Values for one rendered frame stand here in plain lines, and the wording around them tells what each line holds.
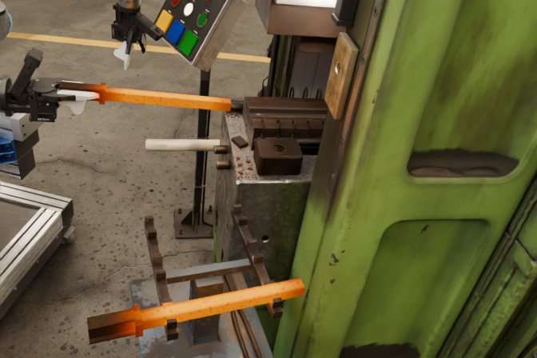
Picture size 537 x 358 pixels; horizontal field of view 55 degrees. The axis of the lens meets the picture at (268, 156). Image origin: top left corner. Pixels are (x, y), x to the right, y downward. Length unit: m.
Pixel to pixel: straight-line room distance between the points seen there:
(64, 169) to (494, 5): 2.35
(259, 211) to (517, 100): 0.71
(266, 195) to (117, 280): 1.09
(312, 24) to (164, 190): 1.63
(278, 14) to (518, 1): 0.53
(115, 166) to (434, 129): 2.07
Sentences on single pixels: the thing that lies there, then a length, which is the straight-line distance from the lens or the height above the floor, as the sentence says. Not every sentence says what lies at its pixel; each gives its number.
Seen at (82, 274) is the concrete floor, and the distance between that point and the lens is 2.37.
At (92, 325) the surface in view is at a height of 0.96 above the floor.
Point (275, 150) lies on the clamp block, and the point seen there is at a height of 0.98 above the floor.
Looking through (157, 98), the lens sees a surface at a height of 1.12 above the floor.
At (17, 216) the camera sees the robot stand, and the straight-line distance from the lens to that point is 2.37.
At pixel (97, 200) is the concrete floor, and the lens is 2.70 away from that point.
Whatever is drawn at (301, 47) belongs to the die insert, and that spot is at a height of 1.22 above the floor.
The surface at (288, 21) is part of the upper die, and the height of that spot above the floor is 1.31.
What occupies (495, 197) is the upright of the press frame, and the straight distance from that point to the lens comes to 1.29.
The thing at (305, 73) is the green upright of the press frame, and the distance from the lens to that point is 1.68.
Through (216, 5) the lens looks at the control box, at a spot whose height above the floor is 1.15.
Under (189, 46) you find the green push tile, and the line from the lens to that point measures 1.84.
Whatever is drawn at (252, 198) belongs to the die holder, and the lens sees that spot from 1.40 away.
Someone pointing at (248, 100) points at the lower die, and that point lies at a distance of 1.59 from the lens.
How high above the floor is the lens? 1.76
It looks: 35 degrees down
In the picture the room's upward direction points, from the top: 9 degrees clockwise
